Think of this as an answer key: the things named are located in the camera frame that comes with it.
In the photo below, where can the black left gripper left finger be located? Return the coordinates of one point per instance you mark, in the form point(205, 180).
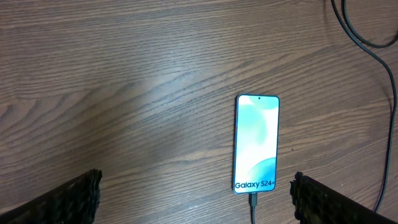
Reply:
point(74, 202)

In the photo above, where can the blue Samsung Galaxy smartphone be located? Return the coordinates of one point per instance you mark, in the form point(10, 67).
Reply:
point(256, 131)

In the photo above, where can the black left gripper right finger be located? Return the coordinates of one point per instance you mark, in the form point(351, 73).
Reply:
point(316, 203)

